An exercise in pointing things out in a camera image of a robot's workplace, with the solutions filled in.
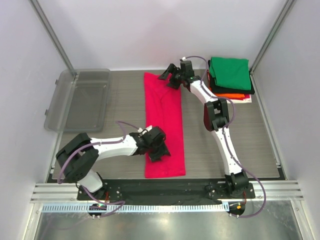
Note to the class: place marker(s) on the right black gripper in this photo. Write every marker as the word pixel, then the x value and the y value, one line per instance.
pixel 172 70

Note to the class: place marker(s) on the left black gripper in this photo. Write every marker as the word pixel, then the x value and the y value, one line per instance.
pixel 163 150

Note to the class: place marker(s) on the crimson red t-shirt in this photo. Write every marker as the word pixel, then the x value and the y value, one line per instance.
pixel 163 108

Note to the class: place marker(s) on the clear plastic bin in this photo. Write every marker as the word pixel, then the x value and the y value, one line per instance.
pixel 79 101

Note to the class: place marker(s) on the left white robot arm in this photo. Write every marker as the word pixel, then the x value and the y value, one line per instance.
pixel 77 158

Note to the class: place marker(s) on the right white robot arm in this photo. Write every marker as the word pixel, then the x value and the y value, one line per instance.
pixel 216 120

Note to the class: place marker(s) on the red folded t-shirt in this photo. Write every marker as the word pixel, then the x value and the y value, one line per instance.
pixel 208 75

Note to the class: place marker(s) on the black folded t-shirt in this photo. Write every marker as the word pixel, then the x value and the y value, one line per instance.
pixel 229 90

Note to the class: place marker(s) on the orange folded t-shirt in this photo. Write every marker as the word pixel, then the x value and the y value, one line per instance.
pixel 234 96

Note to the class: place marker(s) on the green folded t-shirt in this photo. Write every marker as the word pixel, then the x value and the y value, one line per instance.
pixel 231 73

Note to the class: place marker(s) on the white folded t-shirt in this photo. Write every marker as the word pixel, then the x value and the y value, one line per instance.
pixel 247 99

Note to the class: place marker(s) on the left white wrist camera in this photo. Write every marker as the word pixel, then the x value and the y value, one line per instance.
pixel 144 130

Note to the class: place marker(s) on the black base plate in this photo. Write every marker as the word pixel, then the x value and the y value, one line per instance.
pixel 170 192

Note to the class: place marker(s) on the slotted cable duct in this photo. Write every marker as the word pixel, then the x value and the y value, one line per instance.
pixel 91 208

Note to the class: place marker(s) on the right aluminium corner post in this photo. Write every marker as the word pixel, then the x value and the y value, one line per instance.
pixel 279 21

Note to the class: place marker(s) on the aluminium corner post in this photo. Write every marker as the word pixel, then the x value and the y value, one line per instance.
pixel 52 35
pixel 279 21

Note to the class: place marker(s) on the aluminium frame rail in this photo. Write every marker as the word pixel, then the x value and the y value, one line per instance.
pixel 276 190

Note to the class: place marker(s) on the left aluminium corner post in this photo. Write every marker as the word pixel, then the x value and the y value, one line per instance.
pixel 52 35

